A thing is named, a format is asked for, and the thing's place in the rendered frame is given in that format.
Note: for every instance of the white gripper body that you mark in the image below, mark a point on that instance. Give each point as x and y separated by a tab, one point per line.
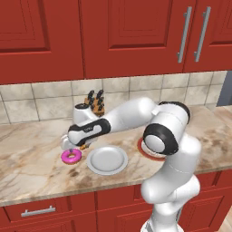
66	142

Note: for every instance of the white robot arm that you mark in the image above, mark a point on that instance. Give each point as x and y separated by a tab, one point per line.
169	169

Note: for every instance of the pink frosted donut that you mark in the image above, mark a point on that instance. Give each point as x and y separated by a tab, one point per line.
76	157

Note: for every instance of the brown pastry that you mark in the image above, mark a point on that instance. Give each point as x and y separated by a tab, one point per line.
82	147

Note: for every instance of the grey plate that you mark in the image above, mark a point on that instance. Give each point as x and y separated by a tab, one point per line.
107	160

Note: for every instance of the wooden knife block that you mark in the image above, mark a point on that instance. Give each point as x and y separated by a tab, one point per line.
97	105

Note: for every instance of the red rimmed plate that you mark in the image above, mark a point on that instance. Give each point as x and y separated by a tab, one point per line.
142	150

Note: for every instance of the red base cupboard door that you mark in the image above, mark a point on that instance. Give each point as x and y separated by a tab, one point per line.
45	227
123	220
208	208

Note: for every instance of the wide red wall cupboard door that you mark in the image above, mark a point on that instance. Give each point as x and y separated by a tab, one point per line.
39	36

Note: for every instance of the narrow red wall cupboard door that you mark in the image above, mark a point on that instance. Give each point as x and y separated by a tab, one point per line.
219	33

